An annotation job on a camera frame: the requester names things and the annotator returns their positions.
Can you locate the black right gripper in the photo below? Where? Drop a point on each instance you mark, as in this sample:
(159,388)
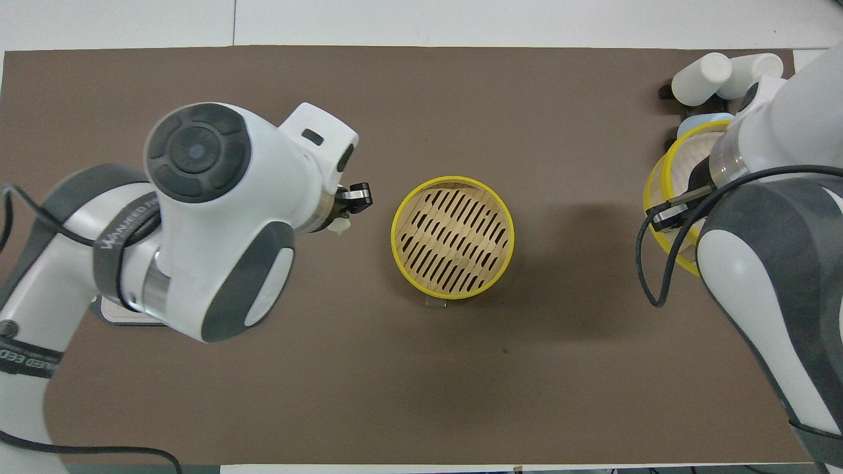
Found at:
(701,179)

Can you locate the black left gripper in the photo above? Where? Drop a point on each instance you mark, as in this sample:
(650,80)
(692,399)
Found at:
(339,204)

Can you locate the white steamed bun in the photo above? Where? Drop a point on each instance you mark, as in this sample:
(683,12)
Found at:
(339,228)

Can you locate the yellow steamer lid tier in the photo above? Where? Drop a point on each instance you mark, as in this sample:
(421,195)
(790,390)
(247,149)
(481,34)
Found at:
(685,158)

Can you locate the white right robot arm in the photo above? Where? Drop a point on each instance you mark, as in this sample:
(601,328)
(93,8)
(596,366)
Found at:
(744,263)

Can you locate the yellow steamer base basket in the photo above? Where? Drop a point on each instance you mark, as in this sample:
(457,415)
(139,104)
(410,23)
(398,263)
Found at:
(454,240)

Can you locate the light blue plastic cup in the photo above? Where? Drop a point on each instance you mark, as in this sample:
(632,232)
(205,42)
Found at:
(691,125)

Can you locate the black cup rack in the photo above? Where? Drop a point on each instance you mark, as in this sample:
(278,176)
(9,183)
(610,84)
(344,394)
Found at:
(665,92)

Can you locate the small clear tape piece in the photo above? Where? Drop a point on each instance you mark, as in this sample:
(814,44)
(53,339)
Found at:
(436,303)

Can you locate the white plastic cup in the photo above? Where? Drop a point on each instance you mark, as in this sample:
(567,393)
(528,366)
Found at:
(701,78)

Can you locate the white cup blue rim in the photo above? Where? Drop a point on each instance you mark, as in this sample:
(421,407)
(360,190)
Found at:
(757,66)

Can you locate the brown table mat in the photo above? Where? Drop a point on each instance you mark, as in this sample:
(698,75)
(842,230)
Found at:
(421,368)

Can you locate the white cutting board grey rim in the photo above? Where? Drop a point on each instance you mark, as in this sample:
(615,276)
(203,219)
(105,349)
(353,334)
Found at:
(112,316)

